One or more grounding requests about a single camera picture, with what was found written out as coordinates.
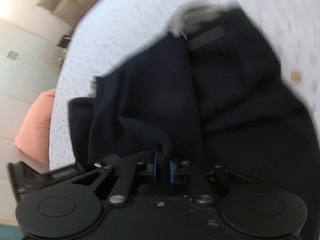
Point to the floral white bed sheet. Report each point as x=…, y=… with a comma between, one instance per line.
x=115, y=29

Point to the grey bedside table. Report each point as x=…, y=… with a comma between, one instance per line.
x=63, y=43

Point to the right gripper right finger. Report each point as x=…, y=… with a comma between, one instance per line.
x=200, y=190

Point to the dark navy garment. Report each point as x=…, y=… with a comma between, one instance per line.
x=211, y=89

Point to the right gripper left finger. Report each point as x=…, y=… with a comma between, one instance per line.
x=134, y=177

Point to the pink folded duvet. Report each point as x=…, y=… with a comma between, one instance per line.
x=33, y=136

